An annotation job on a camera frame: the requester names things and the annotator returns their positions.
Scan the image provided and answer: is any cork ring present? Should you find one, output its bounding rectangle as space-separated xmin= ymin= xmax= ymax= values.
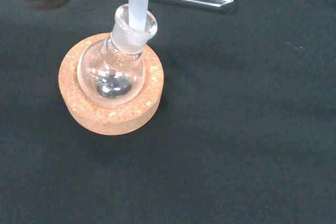
xmin=58 ymin=33 xmax=165 ymax=137

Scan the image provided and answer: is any small glass round-bottom flask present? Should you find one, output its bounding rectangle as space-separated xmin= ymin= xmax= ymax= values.
xmin=77 ymin=3 xmax=159 ymax=109

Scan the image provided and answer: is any black bench cloth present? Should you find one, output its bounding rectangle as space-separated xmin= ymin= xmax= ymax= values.
xmin=0 ymin=0 xmax=336 ymax=224

